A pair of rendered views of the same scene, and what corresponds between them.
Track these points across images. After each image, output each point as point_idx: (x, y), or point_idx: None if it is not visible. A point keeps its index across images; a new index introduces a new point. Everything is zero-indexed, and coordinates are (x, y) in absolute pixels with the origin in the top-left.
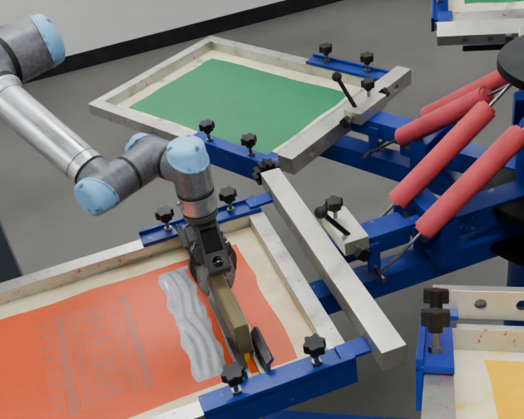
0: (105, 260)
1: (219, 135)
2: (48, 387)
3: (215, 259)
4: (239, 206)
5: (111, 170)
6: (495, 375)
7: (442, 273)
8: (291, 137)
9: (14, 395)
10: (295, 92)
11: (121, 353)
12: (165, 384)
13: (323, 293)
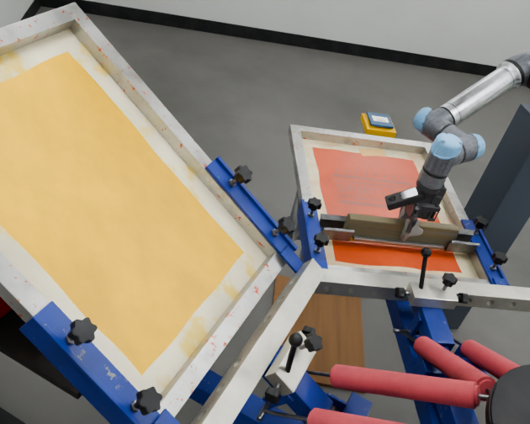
0: (451, 204)
1: None
2: (354, 170)
3: (392, 196)
4: (497, 274)
5: (437, 118)
6: (219, 229)
7: (416, 410)
8: None
9: (354, 160)
10: None
11: (369, 198)
12: (338, 206)
13: (401, 307)
